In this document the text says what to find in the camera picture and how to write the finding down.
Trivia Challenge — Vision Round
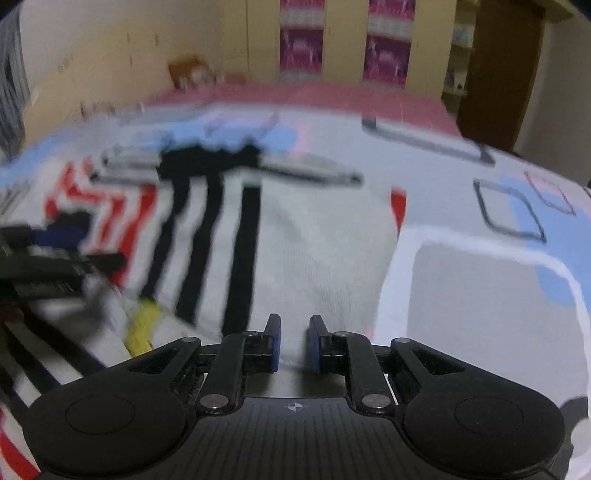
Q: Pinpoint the white red black striped sweater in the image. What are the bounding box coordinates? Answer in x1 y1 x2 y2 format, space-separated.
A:
1 148 408 479

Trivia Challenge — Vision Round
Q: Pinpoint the patterned blue pink grey bedsheet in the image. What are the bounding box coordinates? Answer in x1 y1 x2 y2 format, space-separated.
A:
0 98 591 480

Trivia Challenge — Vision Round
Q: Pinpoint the grey curtain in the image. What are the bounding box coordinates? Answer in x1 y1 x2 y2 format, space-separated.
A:
0 4 30 163

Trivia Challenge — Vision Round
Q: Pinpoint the cream wooden headboard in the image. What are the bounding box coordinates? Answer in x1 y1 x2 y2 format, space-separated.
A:
23 20 211 146

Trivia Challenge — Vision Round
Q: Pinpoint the orange patterned pillow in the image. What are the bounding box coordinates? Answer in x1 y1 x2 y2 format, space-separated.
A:
167 57 216 91

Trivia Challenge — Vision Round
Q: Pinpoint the pink mattress cover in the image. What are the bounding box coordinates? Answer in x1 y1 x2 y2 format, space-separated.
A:
147 81 461 137

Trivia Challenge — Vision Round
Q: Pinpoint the purple poster lower right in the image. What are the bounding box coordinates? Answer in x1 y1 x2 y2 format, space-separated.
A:
363 35 411 88

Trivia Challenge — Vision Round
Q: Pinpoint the purple poster lower left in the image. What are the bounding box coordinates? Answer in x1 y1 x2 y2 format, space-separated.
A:
280 28 324 73

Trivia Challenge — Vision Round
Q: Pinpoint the cream wardrobe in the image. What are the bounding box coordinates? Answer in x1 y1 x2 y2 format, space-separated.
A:
218 1 457 100

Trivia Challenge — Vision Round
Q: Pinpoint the purple poster upper left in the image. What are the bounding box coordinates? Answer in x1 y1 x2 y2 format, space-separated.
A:
280 0 325 29

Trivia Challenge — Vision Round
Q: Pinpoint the dark brown wooden door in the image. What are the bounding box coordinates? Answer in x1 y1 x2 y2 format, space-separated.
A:
457 0 545 152

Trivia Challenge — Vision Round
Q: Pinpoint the cream corner shelf unit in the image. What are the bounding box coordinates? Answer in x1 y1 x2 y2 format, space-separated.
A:
442 0 480 119

